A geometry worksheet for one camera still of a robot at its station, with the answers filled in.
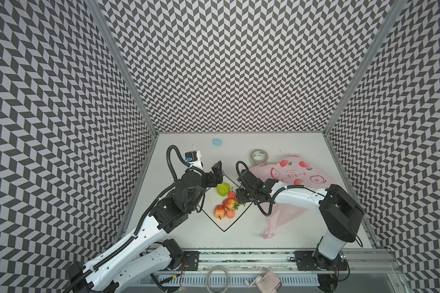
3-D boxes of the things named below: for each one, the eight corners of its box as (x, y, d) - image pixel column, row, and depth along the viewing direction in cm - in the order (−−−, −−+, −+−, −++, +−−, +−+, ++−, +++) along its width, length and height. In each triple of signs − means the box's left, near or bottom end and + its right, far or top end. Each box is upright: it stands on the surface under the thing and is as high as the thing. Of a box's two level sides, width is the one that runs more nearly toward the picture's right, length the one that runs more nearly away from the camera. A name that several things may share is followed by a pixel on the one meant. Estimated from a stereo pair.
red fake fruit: (214, 219, 83) (213, 217, 81) (214, 207, 87) (214, 204, 85) (225, 219, 83) (224, 217, 81) (225, 207, 87) (225, 204, 85)
